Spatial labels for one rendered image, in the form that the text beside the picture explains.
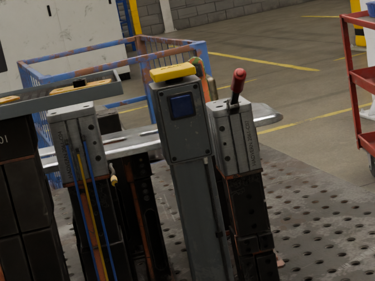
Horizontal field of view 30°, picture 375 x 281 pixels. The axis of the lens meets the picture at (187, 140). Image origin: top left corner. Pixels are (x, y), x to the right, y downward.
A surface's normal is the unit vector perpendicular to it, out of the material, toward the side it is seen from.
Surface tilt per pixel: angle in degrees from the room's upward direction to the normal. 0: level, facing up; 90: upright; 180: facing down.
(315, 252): 0
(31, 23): 90
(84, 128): 90
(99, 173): 90
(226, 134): 90
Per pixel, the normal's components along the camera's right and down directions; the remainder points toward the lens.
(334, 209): -0.18, -0.96
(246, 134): 0.15, 0.21
